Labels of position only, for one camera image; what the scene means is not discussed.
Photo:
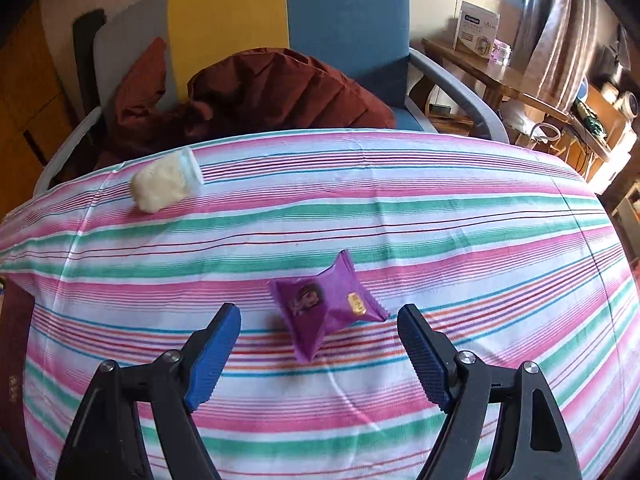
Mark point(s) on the purple snack packet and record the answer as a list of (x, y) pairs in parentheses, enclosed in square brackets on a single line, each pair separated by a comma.
[(314, 307)]

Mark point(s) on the cream sock pair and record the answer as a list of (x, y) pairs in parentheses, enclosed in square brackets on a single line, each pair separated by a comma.
[(166, 181)]

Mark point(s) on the maroon gift box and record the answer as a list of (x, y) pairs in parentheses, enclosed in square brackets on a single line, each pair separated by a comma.
[(16, 314)]

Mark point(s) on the striped pink green bedsheet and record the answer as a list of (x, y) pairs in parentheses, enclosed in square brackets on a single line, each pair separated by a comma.
[(505, 250)]

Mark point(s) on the wooden wardrobe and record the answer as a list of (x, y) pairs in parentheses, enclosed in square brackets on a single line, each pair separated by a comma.
[(36, 115)]

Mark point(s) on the wooden side table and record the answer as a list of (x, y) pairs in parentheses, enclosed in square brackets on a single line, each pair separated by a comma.
[(505, 82)]

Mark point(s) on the dark red jacket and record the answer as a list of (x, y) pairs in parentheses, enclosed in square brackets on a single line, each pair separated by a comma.
[(252, 91)]

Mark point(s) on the white appliance box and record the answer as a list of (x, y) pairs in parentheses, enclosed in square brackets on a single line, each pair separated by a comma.
[(476, 30)]

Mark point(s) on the brown curtain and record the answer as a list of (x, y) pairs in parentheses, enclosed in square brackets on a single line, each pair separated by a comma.
[(553, 48)]

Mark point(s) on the grey yellow blue armchair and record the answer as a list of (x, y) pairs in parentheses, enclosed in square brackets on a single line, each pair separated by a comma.
[(366, 40)]

